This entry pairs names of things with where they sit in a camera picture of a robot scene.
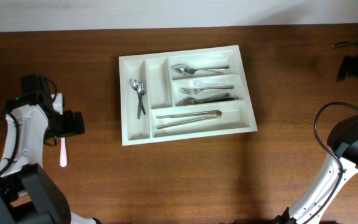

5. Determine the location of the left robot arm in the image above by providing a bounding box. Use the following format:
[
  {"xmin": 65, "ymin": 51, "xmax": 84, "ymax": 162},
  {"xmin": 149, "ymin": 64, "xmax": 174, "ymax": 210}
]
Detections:
[{"xmin": 0, "ymin": 74, "xmax": 99, "ymax": 224}]

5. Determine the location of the steel fork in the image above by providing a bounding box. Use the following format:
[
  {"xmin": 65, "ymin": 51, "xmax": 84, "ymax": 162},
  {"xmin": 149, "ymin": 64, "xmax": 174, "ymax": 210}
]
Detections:
[{"xmin": 180, "ymin": 85, "xmax": 234, "ymax": 95}]

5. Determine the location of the black right camera cable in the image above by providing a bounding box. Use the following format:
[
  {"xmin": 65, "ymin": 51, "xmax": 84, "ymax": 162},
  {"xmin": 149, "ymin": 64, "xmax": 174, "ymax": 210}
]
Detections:
[{"xmin": 303, "ymin": 39, "xmax": 358, "ymax": 224}]

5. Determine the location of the small steel teaspoon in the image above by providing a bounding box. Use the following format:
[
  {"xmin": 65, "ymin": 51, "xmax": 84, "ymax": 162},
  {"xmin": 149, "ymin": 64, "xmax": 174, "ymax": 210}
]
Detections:
[
  {"xmin": 129, "ymin": 77, "xmax": 147, "ymax": 116},
  {"xmin": 136, "ymin": 82, "xmax": 146, "ymax": 119}
]

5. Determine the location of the steel tablespoon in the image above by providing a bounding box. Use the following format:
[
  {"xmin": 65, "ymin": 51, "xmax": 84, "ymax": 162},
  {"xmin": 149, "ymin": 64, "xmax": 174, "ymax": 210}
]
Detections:
[
  {"xmin": 178, "ymin": 66, "xmax": 229, "ymax": 76},
  {"xmin": 172, "ymin": 64, "xmax": 230, "ymax": 70}
]

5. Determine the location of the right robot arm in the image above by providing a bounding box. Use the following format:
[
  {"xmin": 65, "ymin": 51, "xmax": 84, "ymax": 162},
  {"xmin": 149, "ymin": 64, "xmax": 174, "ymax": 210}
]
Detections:
[{"xmin": 273, "ymin": 102, "xmax": 358, "ymax": 223}]

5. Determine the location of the black handled fork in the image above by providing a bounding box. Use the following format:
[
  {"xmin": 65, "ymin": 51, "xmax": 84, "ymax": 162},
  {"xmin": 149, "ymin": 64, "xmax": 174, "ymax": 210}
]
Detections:
[{"xmin": 177, "ymin": 93, "xmax": 238, "ymax": 106}]

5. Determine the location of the white plastic cutlery tray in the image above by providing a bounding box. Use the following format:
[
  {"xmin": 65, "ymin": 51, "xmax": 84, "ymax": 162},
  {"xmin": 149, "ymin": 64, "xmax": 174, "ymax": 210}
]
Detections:
[{"xmin": 119, "ymin": 45, "xmax": 257, "ymax": 146}]

